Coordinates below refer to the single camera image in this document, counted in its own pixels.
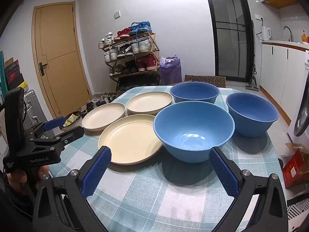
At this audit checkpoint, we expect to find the chrome faucet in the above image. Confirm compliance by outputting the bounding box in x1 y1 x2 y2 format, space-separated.
283 26 293 41

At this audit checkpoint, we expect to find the cream trash bin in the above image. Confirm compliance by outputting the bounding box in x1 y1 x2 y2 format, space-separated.
59 111 81 129

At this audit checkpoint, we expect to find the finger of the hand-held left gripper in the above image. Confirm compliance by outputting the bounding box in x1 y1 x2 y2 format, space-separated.
24 117 65 139
29 126 85 152

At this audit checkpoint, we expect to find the white washing machine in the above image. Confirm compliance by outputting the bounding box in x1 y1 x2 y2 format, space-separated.
288 51 309 150

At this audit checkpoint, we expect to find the silver suitcase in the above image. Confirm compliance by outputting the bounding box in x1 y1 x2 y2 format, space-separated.
23 89 49 131

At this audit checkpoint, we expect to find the stack of shoe boxes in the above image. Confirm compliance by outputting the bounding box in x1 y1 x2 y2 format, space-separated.
4 57 31 92

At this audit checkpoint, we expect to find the person's left hand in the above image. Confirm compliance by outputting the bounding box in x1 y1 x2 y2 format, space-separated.
6 165 50 196

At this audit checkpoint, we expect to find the cream round plate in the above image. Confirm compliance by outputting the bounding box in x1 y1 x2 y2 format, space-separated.
126 91 173 116
81 102 126 131
98 114 165 165

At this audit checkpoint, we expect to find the yellow wooden door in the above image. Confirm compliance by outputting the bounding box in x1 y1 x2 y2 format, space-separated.
32 1 92 119

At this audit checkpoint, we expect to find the black-framed glass door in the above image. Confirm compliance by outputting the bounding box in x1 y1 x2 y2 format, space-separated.
203 0 255 81

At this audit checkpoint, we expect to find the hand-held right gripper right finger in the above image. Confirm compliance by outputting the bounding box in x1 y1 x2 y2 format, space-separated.
208 146 289 232

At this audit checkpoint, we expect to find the black and white striped rug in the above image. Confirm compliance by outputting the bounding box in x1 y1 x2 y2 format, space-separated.
286 194 309 224

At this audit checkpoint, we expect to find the grey stick vacuum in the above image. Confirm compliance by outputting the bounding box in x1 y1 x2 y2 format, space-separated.
246 19 260 92

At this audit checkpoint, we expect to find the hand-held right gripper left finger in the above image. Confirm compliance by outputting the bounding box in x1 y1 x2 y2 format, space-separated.
31 146 116 232

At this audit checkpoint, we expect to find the white electric kettle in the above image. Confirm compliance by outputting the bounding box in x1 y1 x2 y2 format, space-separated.
261 26 272 41

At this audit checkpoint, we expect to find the scattered pile of shoes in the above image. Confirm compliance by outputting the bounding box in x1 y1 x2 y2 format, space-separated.
86 92 119 113

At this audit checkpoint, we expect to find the white kitchen cabinet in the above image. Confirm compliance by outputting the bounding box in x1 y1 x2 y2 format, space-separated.
259 40 309 126

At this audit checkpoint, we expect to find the wooden shoe rack with shoes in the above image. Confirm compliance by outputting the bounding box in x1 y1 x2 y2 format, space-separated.
98 21 161 92

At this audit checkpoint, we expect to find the dark blue bowl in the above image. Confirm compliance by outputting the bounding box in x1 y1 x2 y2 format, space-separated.
169 82 220 104
226 92 279 138

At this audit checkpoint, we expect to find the purple plastic bag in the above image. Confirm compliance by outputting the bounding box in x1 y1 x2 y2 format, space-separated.
159 55 182 85

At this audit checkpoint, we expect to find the light blue bowl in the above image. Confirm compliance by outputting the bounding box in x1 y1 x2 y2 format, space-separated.
153 101 235 163

